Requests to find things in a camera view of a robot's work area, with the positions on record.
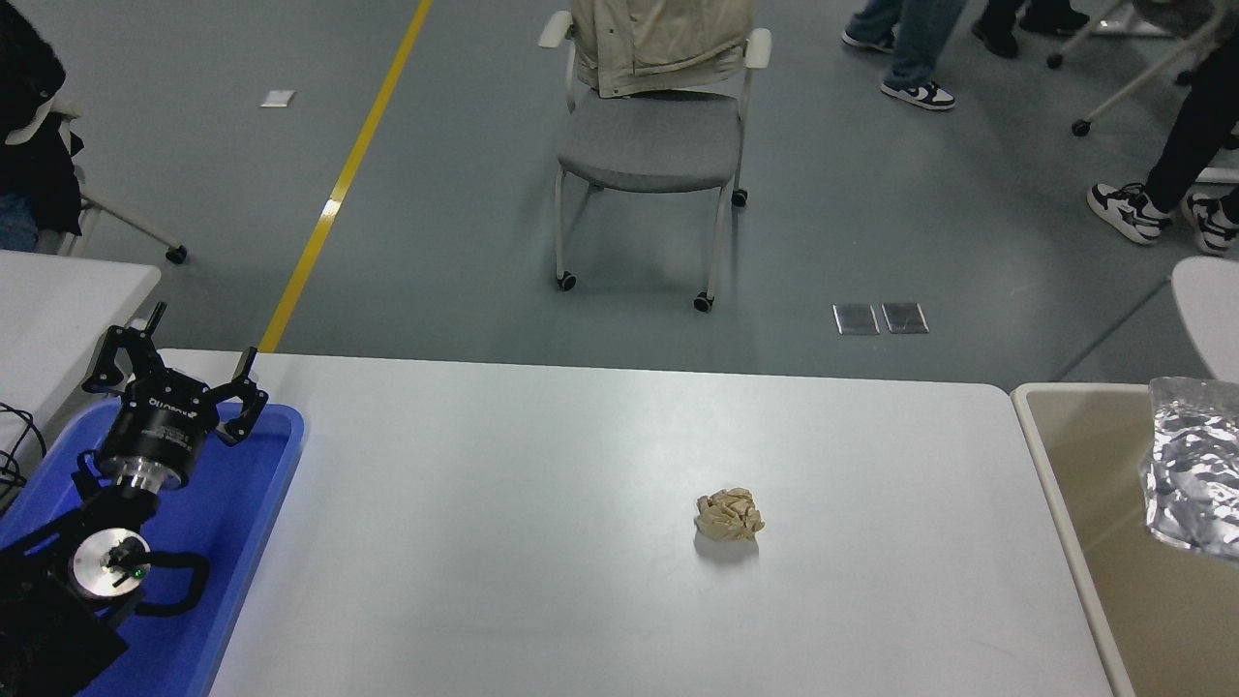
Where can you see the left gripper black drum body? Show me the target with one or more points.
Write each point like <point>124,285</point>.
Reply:
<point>155,431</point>

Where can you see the tan paper ball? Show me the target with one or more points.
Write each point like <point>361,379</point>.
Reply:
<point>728,515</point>

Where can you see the silver foil tray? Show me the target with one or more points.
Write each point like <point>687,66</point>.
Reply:
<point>1195,474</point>

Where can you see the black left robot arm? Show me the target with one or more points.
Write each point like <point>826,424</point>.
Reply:
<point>53,629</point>

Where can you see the white rectangular side table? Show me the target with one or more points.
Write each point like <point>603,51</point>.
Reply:
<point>58,310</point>

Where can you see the blue plastic tray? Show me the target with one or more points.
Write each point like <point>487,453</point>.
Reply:
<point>242,503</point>

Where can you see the person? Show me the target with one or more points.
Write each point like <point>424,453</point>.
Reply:
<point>1195,136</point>
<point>920,39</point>
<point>1055,19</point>
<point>12,227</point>

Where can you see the black jacket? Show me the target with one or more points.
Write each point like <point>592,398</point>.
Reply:
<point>53,184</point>

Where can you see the beige jacket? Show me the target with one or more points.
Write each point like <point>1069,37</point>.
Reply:
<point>658,44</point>

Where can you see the metal floor plate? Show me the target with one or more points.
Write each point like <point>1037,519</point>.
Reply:
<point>906,318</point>
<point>856,319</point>

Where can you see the large pale bin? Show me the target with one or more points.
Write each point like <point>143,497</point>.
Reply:
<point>1094,503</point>

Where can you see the white swivel chair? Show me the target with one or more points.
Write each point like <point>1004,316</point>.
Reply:
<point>1081,127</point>

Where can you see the white round table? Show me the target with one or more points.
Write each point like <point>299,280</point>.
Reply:
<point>1210,310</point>

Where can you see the white frame castor chair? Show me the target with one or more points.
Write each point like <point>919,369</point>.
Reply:
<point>176,255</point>

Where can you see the grey seat white frame chair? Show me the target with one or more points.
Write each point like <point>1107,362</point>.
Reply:
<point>647,145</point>

